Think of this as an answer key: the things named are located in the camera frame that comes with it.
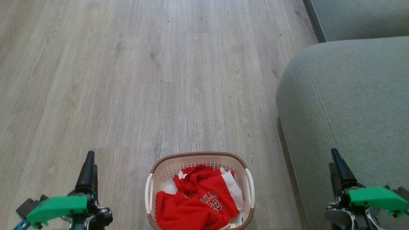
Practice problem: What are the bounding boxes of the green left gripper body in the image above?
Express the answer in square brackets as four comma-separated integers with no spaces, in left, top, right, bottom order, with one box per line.
[27,189,113,230]

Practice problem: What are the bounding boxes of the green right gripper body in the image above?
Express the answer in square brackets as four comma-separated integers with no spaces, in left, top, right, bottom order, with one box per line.
[325,184,409,230]

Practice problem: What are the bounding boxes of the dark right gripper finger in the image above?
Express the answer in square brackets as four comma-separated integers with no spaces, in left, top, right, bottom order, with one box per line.
[329,163,341,196]
[331,148,358,189]

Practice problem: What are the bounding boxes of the red basketball jersey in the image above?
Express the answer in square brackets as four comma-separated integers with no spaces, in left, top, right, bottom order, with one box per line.
[156,191,231,230]

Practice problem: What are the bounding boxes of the red white basketball shorts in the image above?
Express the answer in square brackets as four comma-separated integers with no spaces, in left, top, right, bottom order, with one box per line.
[173,165,245,221]

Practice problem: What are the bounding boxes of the beige woven laundry basket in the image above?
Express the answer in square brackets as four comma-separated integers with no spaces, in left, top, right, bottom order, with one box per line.
[145,152,255,230]

